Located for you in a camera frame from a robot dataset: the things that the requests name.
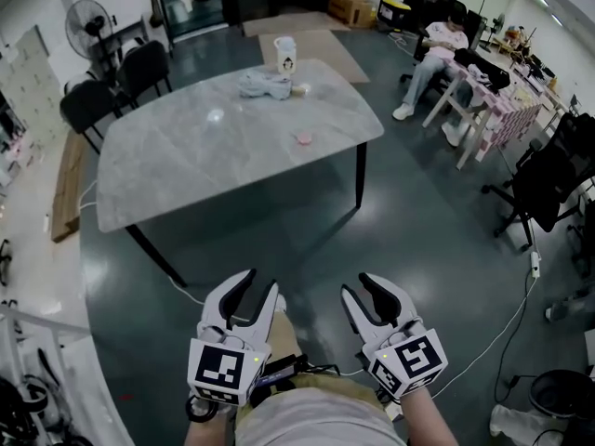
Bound beige floor mat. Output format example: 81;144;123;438
258;29;371;85
241;10;352;39

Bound white metal rack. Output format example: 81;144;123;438
0;303;97;446

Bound white jug with penguin print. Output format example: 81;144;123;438
272;35;298;76

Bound cluttered wooden desk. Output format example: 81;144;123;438
492;25;575;113

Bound person's white shirt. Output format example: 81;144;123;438
234;386;408;446

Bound stack of cardboard boxes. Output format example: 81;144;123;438
324;0;378;30

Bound pink checkered table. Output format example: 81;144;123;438
421;57;546;171

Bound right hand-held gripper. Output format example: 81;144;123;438
340;271;450;399

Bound black bin with yellow lid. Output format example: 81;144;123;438
377;0;413;34

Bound black trash bin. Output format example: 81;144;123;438
529;368;595;420

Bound white plastic bag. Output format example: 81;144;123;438
488;403;572;446

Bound person's left forearm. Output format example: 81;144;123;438
183;400;236;446

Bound black standing fan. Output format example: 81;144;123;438
64;0;116;81

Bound white locker cabinet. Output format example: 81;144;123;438
0;24;72;151

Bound white cable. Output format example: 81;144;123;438
430;271;538;400

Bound black cable loop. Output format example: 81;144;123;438
185;393;220;424

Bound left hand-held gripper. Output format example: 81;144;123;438
186;269;280;408

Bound black waist battery pack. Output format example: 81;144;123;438
258;353;311;386

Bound crumpled grey cloth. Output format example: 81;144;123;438
238;69;295;103

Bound black office chair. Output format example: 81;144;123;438
481;111;595;253

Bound black table leg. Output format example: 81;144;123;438
352;140;369;211
125;223;189;289

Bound person's khaki shorts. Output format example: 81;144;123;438
262;311;377;399

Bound flat cardboard sheet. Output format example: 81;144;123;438
49;129;90;244

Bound black bag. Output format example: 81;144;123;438
453;47;511;94

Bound small desk fan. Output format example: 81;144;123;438
487;12;508;51

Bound person's right forearm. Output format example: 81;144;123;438
398;386;461;446

